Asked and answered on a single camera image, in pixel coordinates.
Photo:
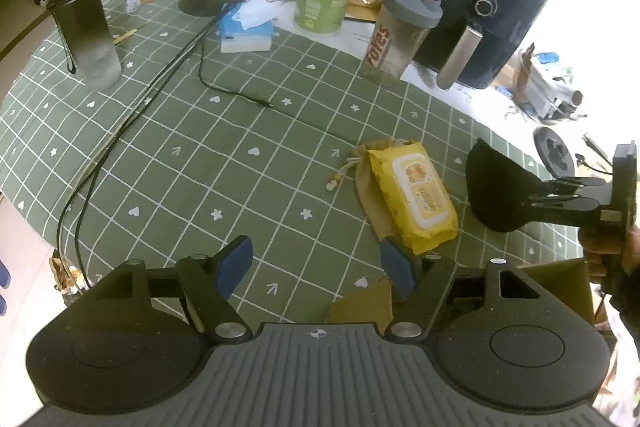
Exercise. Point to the black kettle base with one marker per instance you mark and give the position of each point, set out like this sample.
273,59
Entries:
552,149

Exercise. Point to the white printed placemat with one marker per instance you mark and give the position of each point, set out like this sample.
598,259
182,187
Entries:
480,104

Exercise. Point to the wooden stick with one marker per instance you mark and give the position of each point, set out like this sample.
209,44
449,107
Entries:
125,36

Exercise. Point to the yellow snack bag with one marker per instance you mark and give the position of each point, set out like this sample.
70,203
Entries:
65,274

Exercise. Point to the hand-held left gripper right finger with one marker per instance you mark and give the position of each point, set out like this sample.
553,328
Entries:
397,269

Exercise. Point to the green checkered tablecloth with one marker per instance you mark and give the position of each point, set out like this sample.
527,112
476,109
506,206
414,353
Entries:
200,167

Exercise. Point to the black water bottle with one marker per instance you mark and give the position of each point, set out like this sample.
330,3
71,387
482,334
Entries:
85,27

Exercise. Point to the cardboard box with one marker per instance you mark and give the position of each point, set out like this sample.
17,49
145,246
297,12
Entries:
565,282

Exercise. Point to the black air fryer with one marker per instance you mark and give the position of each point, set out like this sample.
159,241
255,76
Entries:
500,32

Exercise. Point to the blue tissue pack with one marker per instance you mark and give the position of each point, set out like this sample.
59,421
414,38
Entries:
245,34

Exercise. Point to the grey-lid shaker bottle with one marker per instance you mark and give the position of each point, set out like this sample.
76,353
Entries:
400,42

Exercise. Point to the yellow wet wipes pack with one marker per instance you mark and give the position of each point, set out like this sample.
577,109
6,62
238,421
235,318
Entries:
415,192

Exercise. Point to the person's right hand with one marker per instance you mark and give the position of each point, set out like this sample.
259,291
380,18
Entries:
594,254

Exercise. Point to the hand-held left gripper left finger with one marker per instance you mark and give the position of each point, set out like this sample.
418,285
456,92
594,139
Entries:
235,259

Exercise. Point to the green canister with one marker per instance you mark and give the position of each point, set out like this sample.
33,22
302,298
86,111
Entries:
320,9

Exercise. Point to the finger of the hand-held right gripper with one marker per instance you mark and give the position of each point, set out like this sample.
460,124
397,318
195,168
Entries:
570,187
565,213

